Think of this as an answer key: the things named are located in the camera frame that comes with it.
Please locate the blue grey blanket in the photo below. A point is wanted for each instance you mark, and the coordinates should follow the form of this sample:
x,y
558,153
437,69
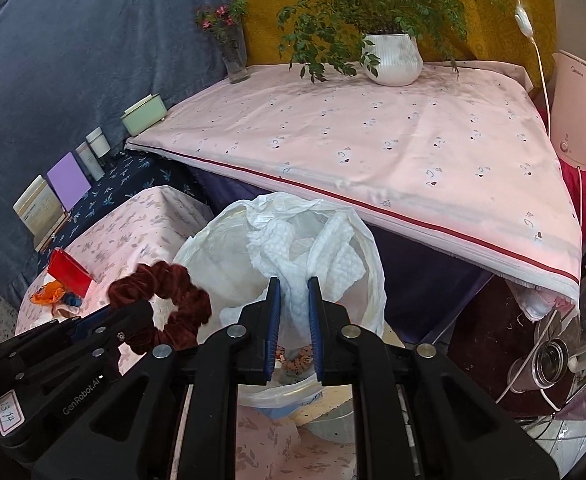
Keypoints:
x,y
73,60

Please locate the white jar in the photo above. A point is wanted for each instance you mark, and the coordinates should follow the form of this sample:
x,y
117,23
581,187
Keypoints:
x,y
98,144

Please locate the green plant in white pot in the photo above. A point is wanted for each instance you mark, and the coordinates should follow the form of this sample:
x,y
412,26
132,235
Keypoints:
x,y
392,57

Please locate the beige book on stand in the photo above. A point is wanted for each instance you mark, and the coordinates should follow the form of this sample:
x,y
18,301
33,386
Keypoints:
x,y
40,207

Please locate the dark purple cloth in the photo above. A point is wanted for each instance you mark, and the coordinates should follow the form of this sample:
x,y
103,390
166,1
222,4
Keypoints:
x,y
423,270

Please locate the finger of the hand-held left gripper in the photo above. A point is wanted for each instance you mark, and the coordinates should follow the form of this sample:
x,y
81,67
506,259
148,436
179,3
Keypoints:
x,y
133,320
90,321

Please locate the dark red velvet scrunchie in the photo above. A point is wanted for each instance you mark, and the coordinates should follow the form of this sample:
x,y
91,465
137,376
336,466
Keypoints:
x,y
188,305

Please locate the yellow cloth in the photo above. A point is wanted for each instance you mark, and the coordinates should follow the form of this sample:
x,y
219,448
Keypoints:
x,y
263,40

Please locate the white embossed tissue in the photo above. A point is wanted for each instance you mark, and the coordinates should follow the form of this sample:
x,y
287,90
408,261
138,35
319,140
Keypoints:
x,y
338,260

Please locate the pale green box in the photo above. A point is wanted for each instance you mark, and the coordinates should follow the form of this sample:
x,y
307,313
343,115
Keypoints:
x,y
143,117

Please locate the red paper box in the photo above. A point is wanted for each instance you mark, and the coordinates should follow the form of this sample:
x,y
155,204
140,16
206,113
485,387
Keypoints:
x,y
70,270

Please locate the pink sheet with red stripe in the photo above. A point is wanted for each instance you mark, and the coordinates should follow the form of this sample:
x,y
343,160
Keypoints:
x,y
373,135

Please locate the pink appliance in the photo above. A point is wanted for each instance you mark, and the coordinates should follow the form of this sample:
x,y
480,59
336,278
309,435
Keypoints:
x,y
578,110

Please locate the pink rabbit print tablecloth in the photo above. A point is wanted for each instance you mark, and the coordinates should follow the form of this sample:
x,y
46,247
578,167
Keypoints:
x,y
138,220

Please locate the white bottle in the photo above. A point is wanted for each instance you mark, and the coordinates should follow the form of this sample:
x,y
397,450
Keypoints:
x,y
89,160

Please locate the clear glass jar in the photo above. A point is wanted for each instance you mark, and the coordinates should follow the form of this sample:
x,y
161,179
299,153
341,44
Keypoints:
x,y
548,360

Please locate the navy floral cloth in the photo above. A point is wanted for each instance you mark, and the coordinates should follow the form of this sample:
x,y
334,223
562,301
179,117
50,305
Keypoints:
x,y
123,180

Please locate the bin with white plastic bag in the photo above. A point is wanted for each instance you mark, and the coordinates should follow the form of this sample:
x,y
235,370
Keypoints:
x,y
368,290

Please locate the orange plastic wrapper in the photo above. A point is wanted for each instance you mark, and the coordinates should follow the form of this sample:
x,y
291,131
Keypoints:
x,y
48,292

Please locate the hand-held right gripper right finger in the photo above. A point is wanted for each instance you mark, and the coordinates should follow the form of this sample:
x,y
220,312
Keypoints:
x,y
315,320

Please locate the beige polka dot scrunchie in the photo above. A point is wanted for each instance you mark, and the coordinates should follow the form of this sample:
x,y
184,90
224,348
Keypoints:
x,y
300,360

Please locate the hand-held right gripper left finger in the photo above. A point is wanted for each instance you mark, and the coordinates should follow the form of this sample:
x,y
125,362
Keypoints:
x,y
273,320

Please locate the purple card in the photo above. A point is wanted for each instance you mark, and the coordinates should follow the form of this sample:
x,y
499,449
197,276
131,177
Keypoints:
x,y
68,182

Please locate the glass vase with pink flowers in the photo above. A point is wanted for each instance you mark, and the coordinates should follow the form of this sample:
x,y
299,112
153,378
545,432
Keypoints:
x,y
236,62

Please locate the metal bowl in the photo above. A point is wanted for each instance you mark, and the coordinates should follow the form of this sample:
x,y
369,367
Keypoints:
x,y
328,425

